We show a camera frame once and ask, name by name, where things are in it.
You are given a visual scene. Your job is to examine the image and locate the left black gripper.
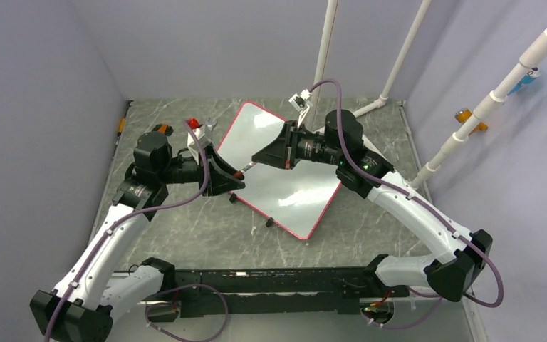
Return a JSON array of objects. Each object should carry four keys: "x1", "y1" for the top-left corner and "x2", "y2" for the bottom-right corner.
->
[{"x1": 158, "y1": 142, "x2": 245, "y2": 196}]

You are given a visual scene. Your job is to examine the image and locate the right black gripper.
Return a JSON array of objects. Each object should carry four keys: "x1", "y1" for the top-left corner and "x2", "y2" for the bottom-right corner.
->
[{"x1": 253, "y1": 120, "x2": 344, "y2": 170}]

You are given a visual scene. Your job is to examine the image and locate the red framed whiteboard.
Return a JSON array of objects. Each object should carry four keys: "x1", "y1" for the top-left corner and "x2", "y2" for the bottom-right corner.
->
[{"x1": 218, "y1": 101, "x2": 340, "y2": 240}]

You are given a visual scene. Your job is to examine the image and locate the whiteboard marker white barrel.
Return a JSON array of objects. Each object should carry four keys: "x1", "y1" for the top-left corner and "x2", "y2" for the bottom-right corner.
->
[{"x1": 240, "y1": 162, "x2": 256, "y2": 174}]

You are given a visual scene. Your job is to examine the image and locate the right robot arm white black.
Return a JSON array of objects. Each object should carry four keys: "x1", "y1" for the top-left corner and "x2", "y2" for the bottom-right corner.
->
[{"x1": 251, "y1": 110, "x2": 493, "y2": 302}]

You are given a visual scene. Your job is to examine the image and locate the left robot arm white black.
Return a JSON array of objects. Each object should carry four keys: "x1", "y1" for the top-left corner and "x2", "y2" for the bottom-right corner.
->
[{"x1": 30, "y1": 131, "x2": 245, "y2": 341}]

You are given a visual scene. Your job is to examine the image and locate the silver open-end wrench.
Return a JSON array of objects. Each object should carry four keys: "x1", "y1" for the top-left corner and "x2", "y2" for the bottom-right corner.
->
[{"x1": 205, "y1": 118, "x2": 218, "y2": 130}]

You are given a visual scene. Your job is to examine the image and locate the orange black small object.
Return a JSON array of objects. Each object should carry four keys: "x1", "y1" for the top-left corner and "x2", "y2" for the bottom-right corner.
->
[{"x1": 152, "y1": 124, "x2": 174, "y2": 136}]

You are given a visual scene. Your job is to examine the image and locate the white PVC pipe right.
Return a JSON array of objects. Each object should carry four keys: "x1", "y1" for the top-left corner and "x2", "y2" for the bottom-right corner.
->
[{"x1": 410, "y1": 28, "x2": 547, "y2": 188}]

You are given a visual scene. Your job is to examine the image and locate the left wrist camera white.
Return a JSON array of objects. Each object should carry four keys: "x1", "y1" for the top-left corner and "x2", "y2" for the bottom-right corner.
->
[{"x1": 187, "y1": 118, "x2": 214, "y2": 154}]

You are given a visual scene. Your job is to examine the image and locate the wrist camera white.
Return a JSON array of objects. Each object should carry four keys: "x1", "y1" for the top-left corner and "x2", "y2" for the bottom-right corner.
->
[
  {"x1": 187, "y1": 118, "x2": 214, "y2": 154},
  {"x1": 288, "y1": 89, "x2": 313, "y2": 128}
]

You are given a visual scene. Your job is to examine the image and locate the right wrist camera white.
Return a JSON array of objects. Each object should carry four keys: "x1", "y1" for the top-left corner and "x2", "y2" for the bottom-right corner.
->
[{"x1": 288, "y1": 89, "x2": 313, "y2": 128}]

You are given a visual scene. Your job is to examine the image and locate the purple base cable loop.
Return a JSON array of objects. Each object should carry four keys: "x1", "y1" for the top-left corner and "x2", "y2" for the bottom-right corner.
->
[{"x1": 144, "y1": 284, "x2": 229, "y2": 342}]

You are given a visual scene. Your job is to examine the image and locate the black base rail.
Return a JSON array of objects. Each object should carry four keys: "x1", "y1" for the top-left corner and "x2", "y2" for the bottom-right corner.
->
[{"x1": 141, "y1": 267, "x2": 413, "y2": 318}]

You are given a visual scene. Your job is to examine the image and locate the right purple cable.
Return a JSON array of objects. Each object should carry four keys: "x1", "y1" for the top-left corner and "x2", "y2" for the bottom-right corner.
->
[{"x1": 307, "y1": 79, "x2": 505, "y2": 309}]

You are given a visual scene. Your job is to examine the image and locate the orange clamp on wall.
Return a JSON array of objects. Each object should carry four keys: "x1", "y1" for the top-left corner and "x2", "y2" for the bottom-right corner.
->
[{"x1": 454, "y1": 108, "x2": 489, "y2": 135}]

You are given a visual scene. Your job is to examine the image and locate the white PVC pipe frame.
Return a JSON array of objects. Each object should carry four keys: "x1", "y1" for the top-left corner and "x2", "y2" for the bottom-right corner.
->
[{"x1": 304, "y1": 0, "x2": 432, "y2": 138}]

